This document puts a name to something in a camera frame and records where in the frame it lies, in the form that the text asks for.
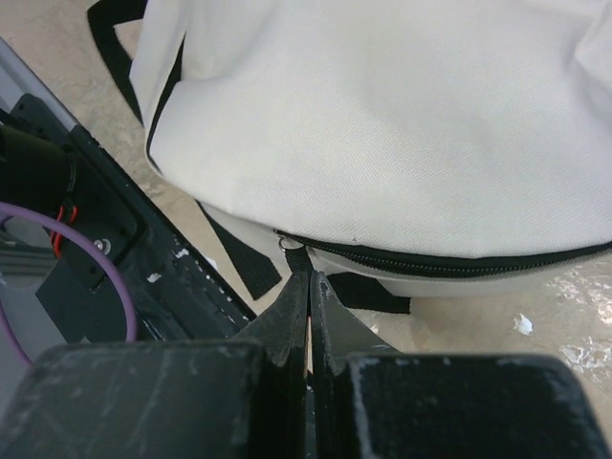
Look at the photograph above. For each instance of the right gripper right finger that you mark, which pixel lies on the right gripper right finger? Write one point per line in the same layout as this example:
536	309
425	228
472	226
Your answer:
373	401

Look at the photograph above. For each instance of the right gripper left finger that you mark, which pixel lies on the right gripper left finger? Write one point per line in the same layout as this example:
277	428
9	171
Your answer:
242	397

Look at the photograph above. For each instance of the beige canvas backpack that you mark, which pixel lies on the beige canvas backpack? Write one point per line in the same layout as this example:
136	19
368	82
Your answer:
407	148

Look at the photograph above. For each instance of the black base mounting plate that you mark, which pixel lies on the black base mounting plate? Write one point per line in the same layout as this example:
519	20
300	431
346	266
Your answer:
177	293

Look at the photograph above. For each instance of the aluminium frame rail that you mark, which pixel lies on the aluminium frame rail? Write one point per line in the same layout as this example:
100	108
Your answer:
35	168

